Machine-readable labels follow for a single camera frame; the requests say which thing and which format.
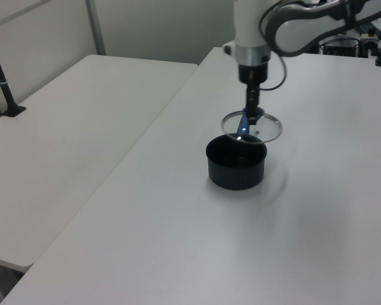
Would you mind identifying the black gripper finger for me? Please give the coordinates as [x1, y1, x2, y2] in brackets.
[245, 83, 262, 125]

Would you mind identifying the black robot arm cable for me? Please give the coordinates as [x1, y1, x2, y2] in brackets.
[258, 2, 289, 92]

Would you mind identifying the glass lid with blue knob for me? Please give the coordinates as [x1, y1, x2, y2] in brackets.
[220, 106, 284, 144]

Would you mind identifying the black camera pole with tie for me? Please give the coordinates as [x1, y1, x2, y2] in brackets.
[0, 27, 27, 118]

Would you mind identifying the dark blue saucepan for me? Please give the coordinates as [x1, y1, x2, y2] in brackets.
[205, 109, 269, 191]

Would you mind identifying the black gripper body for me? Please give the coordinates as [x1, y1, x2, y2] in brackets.
[238, 61, 271, 86]

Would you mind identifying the black electronics box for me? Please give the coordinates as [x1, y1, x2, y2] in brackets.
[322, 36, 362, 58]

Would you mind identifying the grey wall frame post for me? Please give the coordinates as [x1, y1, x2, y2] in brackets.
[84, 0, 107, 57]

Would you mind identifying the white side table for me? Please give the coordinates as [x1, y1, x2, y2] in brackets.
[0, 54, 199, 273]

